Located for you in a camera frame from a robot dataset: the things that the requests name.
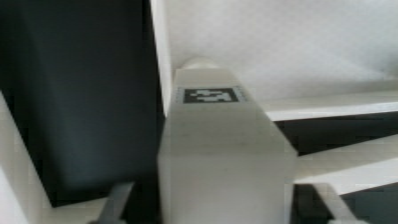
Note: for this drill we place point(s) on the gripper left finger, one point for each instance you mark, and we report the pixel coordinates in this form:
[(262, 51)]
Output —
[(131, 205)]

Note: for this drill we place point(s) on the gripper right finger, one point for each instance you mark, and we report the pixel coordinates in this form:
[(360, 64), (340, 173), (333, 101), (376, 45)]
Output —
[(319, 206)]

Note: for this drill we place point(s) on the white desk tabletop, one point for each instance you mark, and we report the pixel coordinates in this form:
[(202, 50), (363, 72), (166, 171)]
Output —
[(308, 48)]

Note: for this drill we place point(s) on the white U-shaped obstacle fence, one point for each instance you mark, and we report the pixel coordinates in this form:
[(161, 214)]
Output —
[(342, 170)]

